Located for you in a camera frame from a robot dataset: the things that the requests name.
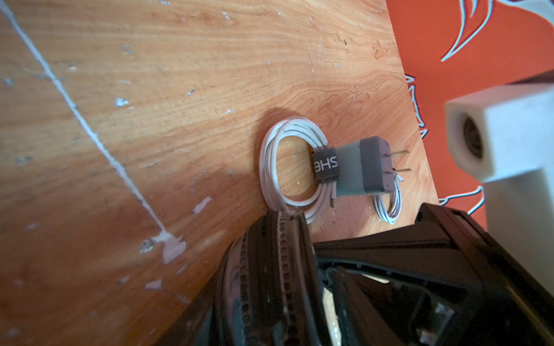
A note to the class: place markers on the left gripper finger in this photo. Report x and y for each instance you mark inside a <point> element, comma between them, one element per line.
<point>443,280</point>

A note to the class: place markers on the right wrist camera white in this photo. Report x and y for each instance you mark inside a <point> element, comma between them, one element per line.
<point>503,137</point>

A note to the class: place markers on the small teal charger upper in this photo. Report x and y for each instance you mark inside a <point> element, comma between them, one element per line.
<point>366,168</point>

